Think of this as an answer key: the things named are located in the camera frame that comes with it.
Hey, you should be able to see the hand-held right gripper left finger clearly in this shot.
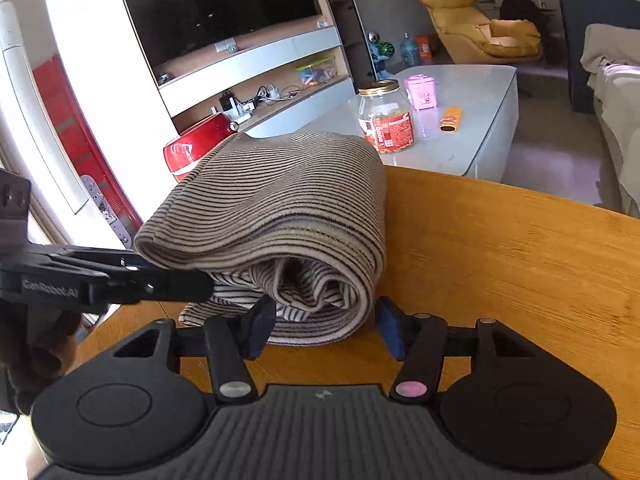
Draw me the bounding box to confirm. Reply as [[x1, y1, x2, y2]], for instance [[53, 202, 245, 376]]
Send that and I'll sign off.
[[112, 296, 278, 404]]

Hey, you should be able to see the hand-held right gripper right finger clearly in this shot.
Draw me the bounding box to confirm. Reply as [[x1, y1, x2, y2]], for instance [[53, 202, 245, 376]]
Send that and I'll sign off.
[[376, 296, 531, 404]]

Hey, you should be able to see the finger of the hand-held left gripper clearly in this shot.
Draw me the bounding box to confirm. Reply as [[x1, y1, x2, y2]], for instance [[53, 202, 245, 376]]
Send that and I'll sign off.
[[49, 246, 169, 276], [89, 271, 215, 309]]

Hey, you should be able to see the striped shirt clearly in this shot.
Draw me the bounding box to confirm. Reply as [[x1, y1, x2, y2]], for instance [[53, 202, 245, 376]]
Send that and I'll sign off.
[[134, 131, 388, 347]]

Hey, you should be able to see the person's left hand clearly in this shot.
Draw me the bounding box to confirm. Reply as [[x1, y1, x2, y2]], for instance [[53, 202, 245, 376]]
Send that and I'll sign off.
[[0, 305, 83, 413]]

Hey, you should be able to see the red panel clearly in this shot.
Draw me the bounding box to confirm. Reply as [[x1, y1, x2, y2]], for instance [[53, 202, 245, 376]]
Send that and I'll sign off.
[[32, 55, 143, 233]]

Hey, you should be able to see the white tall appliance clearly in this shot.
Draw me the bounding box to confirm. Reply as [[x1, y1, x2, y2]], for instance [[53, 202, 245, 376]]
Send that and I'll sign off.
[[0, 0, 83, 213]]

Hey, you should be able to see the glass jar with gold lid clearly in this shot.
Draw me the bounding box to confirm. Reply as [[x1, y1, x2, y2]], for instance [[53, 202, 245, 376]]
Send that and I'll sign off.
[[357, 79, 417, 154]]

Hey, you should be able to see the white coffee table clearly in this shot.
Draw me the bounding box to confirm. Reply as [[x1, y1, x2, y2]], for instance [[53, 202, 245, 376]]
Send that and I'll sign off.
[[247, 64, 519, 181]]

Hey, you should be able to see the pink box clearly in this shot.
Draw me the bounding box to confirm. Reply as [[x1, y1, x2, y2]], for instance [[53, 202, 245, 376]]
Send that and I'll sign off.
[[404, 74, 440, 112]]

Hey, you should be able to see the white television cabinet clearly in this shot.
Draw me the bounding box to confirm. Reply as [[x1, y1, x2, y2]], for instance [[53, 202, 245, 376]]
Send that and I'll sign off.
[[40, 0, 361, 136]]

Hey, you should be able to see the clear plastic storage box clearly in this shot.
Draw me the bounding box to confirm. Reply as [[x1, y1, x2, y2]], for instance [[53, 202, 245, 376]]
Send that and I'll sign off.
[[295, 55, 337, 86]]

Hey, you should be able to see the green striped ball toy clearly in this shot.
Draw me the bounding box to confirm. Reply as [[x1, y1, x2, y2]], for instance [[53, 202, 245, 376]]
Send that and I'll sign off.
[[367, 30, 396, 73]]

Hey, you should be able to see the blue water bottle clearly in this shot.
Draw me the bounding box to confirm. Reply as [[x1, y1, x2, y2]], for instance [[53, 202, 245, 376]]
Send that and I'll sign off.
[[400, 32, 421, 67]]

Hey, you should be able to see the black television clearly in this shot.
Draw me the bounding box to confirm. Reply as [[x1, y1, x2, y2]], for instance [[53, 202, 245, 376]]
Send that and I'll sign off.
[[112, 0, 323, 68]]

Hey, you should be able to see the orange box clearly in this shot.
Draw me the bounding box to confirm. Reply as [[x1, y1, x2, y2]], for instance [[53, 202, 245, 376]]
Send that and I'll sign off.
[[415, 35, 438, 63]]

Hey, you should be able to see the grey sofa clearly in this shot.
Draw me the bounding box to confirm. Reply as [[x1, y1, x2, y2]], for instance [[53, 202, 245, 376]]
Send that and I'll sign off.
[[580, 22, 640, 216]]

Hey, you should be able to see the yellow armchair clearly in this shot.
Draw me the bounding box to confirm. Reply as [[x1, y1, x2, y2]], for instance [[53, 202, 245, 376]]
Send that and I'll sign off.
[[413, 0, 544, 65]]

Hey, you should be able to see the dark fish tank stand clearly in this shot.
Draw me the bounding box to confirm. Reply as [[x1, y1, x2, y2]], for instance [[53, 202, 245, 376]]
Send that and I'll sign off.
[[559, 0, 640, 113]]

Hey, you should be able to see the black chair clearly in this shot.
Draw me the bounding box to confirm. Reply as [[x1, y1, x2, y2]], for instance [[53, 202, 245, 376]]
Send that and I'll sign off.
[[500, 0, 553, 41]]

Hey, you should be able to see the beige blanket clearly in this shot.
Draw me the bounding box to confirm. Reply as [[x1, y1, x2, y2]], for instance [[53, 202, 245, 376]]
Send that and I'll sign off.
[[580, 22, 640, 73]]

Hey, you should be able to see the white power strip with cables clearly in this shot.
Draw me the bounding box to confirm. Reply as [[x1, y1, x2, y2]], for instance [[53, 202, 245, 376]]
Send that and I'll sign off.
[[220, 85, 301, 121]]

